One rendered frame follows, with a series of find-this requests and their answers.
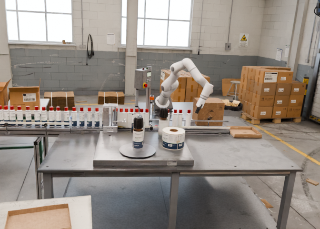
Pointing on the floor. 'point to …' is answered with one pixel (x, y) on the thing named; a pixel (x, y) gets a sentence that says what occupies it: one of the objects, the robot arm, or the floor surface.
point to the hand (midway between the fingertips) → (197, 111)
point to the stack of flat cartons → (60, 100)
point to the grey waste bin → (232, 113)
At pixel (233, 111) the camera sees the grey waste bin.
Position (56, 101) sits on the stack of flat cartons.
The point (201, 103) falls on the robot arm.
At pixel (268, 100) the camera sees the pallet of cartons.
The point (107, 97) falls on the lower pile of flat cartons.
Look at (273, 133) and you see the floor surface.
